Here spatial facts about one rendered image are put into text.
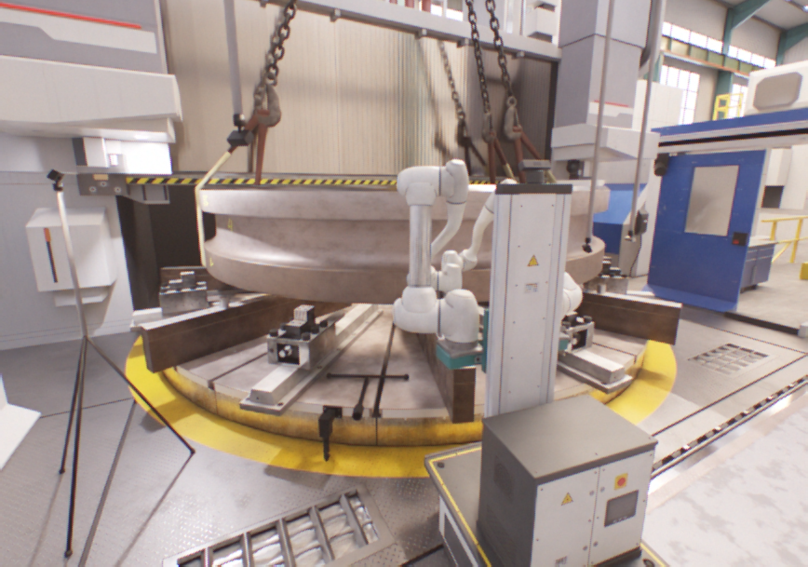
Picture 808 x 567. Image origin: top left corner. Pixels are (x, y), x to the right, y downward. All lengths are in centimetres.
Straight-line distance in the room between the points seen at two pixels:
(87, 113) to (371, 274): 231
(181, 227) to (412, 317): 685
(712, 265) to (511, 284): 572
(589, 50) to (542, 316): 544
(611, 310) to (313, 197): 311
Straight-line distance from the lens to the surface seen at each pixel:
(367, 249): 301
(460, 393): 245
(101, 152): 439
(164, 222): 816
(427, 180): 168
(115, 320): 580
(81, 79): 365
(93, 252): 524
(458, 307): 166
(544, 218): 166
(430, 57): 663
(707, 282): 722
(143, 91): 359
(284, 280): 325
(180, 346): 367
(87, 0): 422
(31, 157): 469
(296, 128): 559
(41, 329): 596
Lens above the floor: 177
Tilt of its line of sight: 12 degrees down
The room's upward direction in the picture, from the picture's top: straight up
